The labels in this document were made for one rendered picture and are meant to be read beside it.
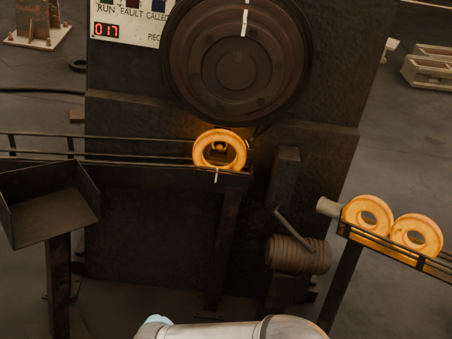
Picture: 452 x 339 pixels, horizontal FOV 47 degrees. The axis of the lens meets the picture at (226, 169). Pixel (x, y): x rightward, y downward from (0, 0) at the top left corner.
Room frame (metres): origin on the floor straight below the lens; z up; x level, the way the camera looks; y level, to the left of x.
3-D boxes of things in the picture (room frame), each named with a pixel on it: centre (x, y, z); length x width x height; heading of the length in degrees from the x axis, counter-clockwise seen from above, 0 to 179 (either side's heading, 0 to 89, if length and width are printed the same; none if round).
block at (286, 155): (1.54, -0.20, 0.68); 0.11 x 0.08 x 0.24; 4
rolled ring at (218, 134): (1.52, 0.03, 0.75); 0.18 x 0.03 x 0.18; 95
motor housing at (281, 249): (1.40, -0.31, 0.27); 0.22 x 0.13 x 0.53; 94
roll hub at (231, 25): (1.41, 0.02, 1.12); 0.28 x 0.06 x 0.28; 94
